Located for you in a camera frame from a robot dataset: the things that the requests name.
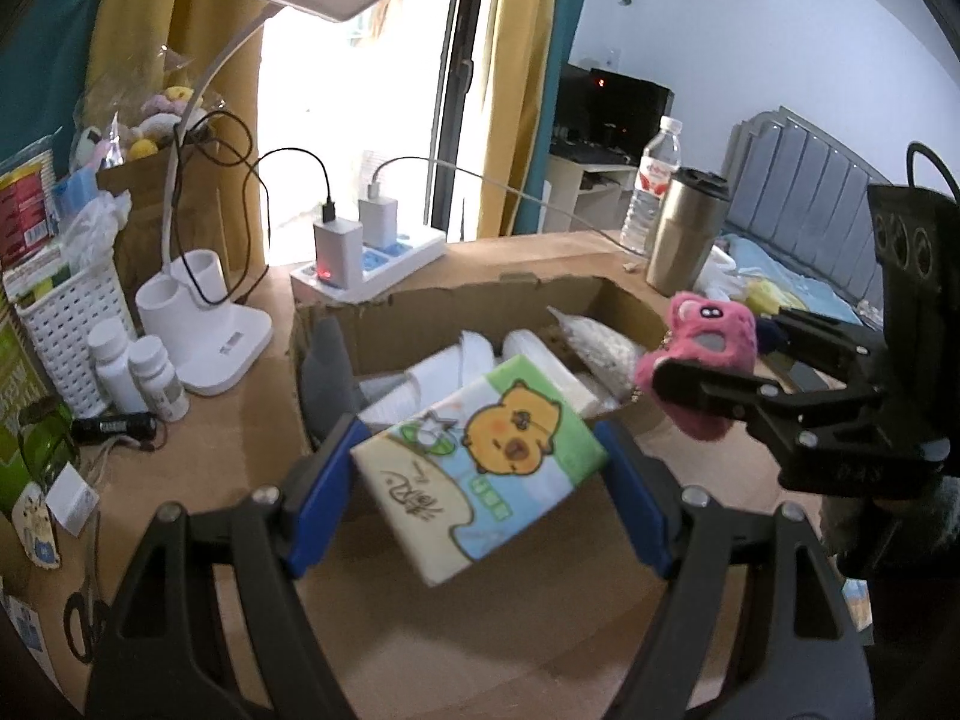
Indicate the large white charger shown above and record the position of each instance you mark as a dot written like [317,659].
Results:
[337,255]

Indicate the crumpled white plastic bag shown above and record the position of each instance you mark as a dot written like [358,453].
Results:
[94,229]

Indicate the pink plush toy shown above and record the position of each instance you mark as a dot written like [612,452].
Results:
[705,330]

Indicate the white desk lamp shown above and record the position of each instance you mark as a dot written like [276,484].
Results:
[225,360]

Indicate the brown cardboard box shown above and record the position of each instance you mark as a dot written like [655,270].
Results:
[450,311]

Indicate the grey padded headboard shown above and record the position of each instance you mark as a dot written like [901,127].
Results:
[810,172]

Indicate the black flashlight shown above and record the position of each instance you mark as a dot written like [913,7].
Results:
[112,427]

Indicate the bag of white beads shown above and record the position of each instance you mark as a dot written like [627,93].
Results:
[600,345]

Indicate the black sliding door frame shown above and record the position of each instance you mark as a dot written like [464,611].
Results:
[457,127]

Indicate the clear plastic water bottle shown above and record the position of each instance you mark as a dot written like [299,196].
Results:
[652,180]

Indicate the small white pill bottle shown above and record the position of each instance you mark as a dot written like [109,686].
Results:
[157,382]

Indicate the cartoon printed tissue packet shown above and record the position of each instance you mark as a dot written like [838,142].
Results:
[480,465]

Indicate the white perforated basket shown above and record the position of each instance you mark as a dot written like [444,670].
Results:
[75,345]

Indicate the green tinted glasses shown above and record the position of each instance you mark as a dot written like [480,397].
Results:
[45,442]

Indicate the blue pack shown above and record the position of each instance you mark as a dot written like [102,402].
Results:
[79,191]

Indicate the small white charger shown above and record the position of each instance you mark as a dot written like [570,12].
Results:
[377,221]

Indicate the light blue bed sheet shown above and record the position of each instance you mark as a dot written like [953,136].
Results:
[795,262]

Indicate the clear plastic packet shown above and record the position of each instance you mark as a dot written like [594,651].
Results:
[525,352]

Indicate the stainless steel tumbler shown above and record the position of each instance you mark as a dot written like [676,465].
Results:
[679,247]

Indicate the black computer case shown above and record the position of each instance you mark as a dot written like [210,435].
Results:
[574,101]

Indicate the red label package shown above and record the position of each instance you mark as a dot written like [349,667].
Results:
[22,217]

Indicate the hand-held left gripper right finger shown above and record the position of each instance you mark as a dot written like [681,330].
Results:
[637,495]

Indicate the yellow curtain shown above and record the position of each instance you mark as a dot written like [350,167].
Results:
[517,90]
[127,15]

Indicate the white computer desk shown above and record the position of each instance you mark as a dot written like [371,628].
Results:
[585,195]

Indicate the white tissue paper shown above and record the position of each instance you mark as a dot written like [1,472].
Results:
[435,375]

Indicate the yellow tissue packet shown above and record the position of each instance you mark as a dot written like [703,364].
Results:
[763,296]

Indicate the white power strip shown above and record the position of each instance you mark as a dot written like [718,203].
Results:
[405,255]

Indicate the black keyboard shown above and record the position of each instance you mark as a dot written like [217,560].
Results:
[592,151]

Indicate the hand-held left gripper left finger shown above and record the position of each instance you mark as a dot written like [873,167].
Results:
[326,495]

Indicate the brown paper bag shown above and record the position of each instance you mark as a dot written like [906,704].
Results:
[142,187]

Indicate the teal curtain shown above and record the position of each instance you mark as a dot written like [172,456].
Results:
[45,90]
[562,15]

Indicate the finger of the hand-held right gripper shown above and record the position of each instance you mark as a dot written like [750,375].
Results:
[817,337]
[720,388]

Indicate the cartoon printed card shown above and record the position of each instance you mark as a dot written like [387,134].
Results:
[37,532]

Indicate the clear bag of plush toys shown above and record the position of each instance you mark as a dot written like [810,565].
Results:
[150,120]

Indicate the large white pill bottle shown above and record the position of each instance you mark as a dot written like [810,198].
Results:
[112,367]

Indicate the small white box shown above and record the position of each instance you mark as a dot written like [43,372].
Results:
[71,499]

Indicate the black computer monitor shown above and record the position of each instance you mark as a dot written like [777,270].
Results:
[630,109]

